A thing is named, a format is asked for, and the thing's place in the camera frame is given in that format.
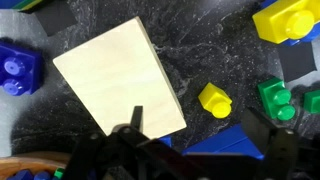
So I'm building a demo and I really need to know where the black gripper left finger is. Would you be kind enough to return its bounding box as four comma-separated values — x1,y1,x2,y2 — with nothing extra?
63,105,208,180

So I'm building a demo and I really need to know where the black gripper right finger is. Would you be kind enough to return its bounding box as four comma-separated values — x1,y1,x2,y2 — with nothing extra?
240,106,300,180

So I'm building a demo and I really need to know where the blue triangular block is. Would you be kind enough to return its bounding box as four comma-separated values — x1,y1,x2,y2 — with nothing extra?
181,123,265,162

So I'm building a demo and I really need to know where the light wooden box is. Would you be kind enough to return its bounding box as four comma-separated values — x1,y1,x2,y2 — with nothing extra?
52,15,188,140

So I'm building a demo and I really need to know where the green two-stud toy block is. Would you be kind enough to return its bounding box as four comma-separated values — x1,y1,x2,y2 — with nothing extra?
257,77,297,122

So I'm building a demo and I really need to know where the small yellow single-stud block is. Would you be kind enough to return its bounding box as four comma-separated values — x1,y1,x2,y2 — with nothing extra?
197,82,233,120

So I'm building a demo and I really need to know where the blue toy building block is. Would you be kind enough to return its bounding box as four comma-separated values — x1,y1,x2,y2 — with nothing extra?
0,39,43,97
6,169,34,180
33,170,52,180

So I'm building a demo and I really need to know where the round wooden bowl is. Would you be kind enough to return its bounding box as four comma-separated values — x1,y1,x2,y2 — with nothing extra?
0,150,72,180

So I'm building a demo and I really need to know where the blue block under yellow block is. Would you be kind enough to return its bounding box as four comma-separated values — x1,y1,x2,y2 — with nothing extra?
259,0,320,47

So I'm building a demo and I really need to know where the large yellow toy block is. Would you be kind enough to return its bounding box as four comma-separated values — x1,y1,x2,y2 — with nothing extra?
252,0,320,45

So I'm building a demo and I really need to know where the blue green yellow block stack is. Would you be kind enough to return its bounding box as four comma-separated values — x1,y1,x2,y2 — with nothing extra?
0,0,45,12

